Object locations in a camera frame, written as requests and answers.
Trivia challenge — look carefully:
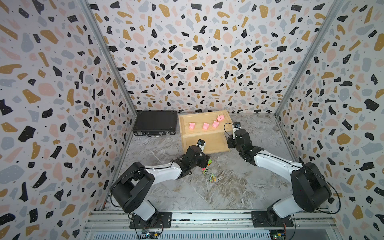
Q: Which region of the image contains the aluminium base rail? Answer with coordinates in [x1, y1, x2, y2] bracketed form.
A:
[82, 210, 342, 240]

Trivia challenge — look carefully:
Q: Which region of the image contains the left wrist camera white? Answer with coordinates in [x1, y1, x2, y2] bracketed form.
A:
[197, 139, 206, 152]

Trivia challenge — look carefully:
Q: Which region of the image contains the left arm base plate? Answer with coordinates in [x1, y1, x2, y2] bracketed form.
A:
[130, 212, 172, 230]

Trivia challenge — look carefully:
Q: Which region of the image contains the wooden two-tier shelf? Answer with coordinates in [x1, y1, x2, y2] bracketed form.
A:
[179, 110, 233, 155]

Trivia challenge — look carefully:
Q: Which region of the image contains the black briefcase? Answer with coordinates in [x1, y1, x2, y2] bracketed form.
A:
[133, 110, 178, 137]

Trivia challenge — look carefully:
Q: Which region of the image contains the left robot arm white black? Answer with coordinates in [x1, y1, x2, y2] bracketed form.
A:
[110, 145, 210, 225]

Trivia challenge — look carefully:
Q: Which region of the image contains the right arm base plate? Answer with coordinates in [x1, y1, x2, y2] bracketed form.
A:
[251, 211, 295, 228]

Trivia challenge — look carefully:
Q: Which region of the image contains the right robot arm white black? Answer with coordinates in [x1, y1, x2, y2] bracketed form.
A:
[227, 128, 332, 223]

